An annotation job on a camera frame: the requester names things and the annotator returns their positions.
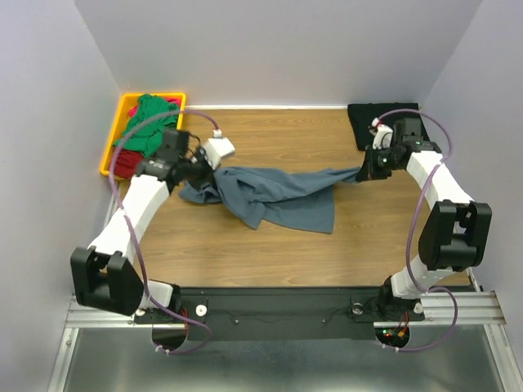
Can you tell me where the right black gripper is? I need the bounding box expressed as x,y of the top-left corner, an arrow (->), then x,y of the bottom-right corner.
355,144 -> 402,181

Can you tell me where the blue-grey t-shirt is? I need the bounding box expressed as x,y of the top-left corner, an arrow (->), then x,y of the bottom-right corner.
179,167 -> 360,234

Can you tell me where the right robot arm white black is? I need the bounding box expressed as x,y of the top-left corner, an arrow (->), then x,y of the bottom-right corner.
356,116 -> 492,319

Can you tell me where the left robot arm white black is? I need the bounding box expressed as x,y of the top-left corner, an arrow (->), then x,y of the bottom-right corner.
70,129 -> 235,322

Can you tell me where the folded black t-shirt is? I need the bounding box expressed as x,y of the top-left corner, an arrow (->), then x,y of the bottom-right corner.
347,102 -> 430,151

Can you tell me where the dark red t-shirt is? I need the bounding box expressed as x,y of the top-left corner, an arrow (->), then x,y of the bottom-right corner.
114,149 -> 143,180

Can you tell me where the green t-shirt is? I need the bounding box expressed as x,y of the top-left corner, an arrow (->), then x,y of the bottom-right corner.
113,117 -> 178,158

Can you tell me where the pink t-shirt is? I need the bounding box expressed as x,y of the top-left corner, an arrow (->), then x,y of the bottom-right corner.
127,94 -> 182,124

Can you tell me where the yellow plastic tray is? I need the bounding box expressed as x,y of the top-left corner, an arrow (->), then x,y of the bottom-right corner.
99,91 -> 186,176

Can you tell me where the electronics board with leds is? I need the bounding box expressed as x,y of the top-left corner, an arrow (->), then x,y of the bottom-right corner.
375,327 -> 410,348

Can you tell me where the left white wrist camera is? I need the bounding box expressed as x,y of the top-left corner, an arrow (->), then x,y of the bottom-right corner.
202,129 -> 235,170

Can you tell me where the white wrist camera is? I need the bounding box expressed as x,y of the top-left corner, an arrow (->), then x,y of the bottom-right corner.
369,118 -> 393,149
202,129 -> 235,170

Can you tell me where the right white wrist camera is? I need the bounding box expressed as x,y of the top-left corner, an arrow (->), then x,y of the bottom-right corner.
369,118 -> 393,149

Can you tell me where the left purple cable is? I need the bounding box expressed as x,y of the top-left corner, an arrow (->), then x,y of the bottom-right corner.
106,109 -> 224,356

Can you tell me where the purple cable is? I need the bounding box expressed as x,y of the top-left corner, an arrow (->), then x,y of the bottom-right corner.
106,109 -> 224,356
371,108 -> 459,354

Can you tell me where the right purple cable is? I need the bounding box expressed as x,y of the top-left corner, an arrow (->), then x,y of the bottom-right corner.
371,108 -> 459,354

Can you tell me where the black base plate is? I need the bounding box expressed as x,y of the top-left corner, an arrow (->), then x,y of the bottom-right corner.
134,287 -> 426,342

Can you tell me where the aluminium frame rail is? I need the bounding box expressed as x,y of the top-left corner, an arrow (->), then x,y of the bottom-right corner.
51,181 -> 504,391

